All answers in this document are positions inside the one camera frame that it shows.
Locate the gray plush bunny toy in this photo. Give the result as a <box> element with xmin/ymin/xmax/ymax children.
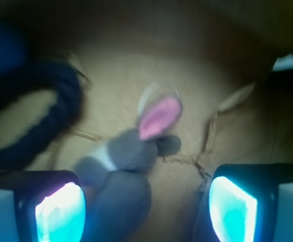
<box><xmin>73</xmin><ymin>83</ymin><xmax>183</xmax><ymax>241</ymax></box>

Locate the brown paper-lined cardboard box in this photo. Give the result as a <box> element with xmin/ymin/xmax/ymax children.
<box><xmin>0</xmin><ymin>1</ymin><xmax>293</xmax><ymax>241</ymax></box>

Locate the navy blue rope ring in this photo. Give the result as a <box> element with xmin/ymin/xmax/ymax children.
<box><xmin>0</xmin><ymin>58</ymin><xmax>84</xmax><ymax>170</ymax></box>

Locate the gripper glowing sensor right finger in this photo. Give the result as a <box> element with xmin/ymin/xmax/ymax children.
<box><xmin>209</xmin><ymin>163</ymin><xmax>293</xmax><ymax>241</ymax></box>

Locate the blue ball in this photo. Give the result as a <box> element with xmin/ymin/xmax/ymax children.
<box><xmin>0</xmin><ymin>22</ymin><xmax>29</xmax><ymax>75</ymax></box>

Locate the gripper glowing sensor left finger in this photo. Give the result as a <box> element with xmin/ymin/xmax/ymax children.
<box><xmin>0</xmin><ymin>170</ymin><xmax>86</xmax><ymax>241</ymax></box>

